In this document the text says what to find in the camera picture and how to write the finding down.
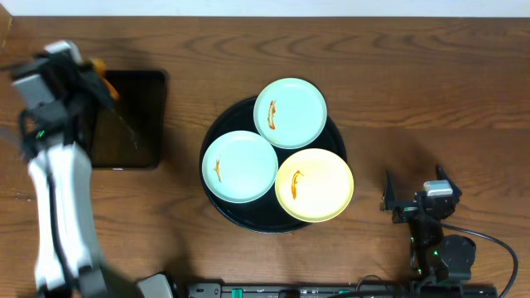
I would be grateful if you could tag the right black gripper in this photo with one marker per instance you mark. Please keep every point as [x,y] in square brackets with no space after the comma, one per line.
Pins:
[416,208]

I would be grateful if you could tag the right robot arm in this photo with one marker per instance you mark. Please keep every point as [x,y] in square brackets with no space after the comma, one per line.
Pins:
[438,258]

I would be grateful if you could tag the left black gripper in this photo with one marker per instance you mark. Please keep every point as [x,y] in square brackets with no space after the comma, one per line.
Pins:
[87,81]

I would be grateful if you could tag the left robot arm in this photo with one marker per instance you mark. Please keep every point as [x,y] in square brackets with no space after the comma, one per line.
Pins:
[70,260]

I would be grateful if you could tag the mint green plate with stain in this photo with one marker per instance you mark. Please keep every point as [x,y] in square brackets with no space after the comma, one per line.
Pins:
[290,113]

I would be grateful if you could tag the round black tray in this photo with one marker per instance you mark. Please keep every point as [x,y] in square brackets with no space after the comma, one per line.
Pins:
[265,214]

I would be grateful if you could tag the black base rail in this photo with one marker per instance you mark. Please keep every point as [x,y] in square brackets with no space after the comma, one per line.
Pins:
[374,290]

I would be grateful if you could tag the black rectangular water basin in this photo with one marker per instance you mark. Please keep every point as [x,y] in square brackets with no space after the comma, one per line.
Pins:
[130,135]

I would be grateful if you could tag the light blue plate with stain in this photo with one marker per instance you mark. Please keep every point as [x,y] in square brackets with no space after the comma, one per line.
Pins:
[239,167]

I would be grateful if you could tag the yellow plate with stain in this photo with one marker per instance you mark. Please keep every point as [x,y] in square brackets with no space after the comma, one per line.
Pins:
[314,185]

